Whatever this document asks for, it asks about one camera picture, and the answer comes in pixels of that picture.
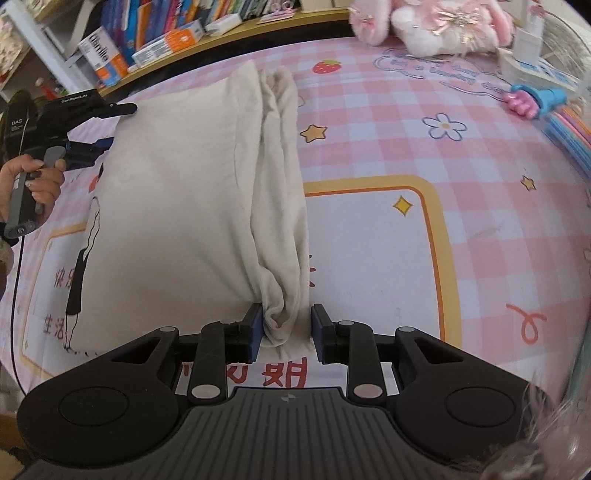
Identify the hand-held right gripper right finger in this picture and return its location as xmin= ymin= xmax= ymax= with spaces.
xmin=310 ymin=303 xmax=467 ymax=400

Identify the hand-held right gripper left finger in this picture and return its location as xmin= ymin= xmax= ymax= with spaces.
xmin=108 ymin=302 xmax=264 ymax=400

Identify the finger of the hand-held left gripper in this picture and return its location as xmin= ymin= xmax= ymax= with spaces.
xmin=92 ymin=102 xmax=138 ymax=117
xmin=65 ymin=137 xmax=115 ymax=168

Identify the cream t-shirt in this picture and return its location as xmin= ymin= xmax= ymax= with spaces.
xmin=62 ymin=60 xmax=311 ymax=358

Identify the person's left forearm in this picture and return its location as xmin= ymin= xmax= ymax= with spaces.
xmin=0 ymin=220 xmax=14 ymax=280

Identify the person's left hand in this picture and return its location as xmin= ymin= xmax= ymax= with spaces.
xmin=0 ymin=154 xmax=66 ymax=217

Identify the white orange blue box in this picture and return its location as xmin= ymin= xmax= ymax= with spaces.
xmin=78 ymin=27 xmax=130 ymax=88

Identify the white wooden bookshelf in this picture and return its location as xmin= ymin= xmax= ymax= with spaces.
xmin=0 ymin=0 xmax=352 ymax=97

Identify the row of colourful books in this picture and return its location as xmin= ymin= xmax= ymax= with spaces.
xmin=99 ymin=0 xmax=278 ymax=49

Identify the pink checkered table mat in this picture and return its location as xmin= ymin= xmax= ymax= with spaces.
xmin=0 ymin=32 xmax=591 ymax=407

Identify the small white box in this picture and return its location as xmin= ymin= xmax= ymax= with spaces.
xmin=204 ymin=14 xmax=243 ymax=37

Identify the person's pink fuzzy sleeve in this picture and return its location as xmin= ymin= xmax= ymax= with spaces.
xmin=462 ymin=383 xmax=591 ymax=480

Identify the pink blue toy hand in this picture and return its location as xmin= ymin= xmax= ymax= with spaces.
xmin=503 ymin=83 xmax=580 ymax=121

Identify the pack of coloured pens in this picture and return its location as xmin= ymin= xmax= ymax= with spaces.
xmin=542 ymin=99 xmax=591 ymax=160

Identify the pink plush bunny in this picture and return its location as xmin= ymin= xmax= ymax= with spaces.
xmin=348 ymin=0 xmax=513 ymax=56

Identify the white blue printed box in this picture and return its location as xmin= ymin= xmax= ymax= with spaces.
xmin=496 ymin=46 xmax=580 ymax=92

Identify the small white cube holder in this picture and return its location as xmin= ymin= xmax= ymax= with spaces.
xmin=512 ymin=16 xmax=546 ymax=61

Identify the black cable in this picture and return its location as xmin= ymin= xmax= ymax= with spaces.
xmin=10 ymin=235 xmax=31 ymax=400

